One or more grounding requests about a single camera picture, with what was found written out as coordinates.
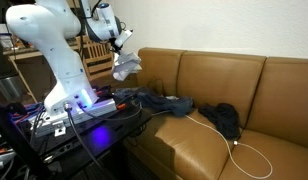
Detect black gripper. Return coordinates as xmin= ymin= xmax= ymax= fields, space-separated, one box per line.
xmin=108 ymin=37 xmax=124 ymax=56

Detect white cloth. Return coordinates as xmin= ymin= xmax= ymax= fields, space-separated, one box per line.
xmin=111 ymin=49 xmax=143 ymax=82

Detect brown leather couch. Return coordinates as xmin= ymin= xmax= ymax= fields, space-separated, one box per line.
xmin=90 ymin=47 xmax=308 ymax=180

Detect wooden slatted chair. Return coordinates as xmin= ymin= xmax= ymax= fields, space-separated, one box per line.
xmin=76 ymin=32 xmax=118 ymax=81

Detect dark blue jeans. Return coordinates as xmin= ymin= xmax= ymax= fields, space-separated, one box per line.
xmin=113 ymin=86 xmax=194 ymax=118

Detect black robot table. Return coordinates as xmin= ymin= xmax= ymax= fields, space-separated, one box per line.
xmin=13 ymin=99 xmax=152 ymax=180

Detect wooden counter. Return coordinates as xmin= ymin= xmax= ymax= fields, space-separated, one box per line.
xmin=3 ymin=46 xmax=48 ymax=104

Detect stainless steel trash can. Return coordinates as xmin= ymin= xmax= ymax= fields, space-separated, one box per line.
xmin=0 ymin=28 xmax=27 ymax=101

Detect black garment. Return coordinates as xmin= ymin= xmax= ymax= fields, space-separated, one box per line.
xmin=197 ymin=102 xmax=242 ymax=141

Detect black tripod leg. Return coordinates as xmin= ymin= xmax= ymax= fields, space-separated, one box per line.
xmin=0 ymin=98 xmax=53 ymax=180

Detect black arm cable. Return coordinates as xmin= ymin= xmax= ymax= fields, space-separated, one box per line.
xmin=77 ymin=0 xmax=95 ymax=58

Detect orange handled clamp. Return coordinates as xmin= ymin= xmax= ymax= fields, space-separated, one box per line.
xmin=116 ymin=102 xmax=135 ymax=111

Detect aluminium base plate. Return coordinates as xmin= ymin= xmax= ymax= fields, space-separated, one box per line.
xmin=27 ymin=98 xmax=118 ymax=138

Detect black base cable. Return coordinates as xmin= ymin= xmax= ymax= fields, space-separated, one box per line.
xmin=63 ymin=102 xmax=107 ymax=176

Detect white angle bracket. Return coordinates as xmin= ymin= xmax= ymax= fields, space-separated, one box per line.
xmin=53 ymin=121 xmax=67 ymax=137

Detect white charger cable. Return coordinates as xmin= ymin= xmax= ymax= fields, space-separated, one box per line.
xmin=150 ymin=111 xmax=274 ymax=180

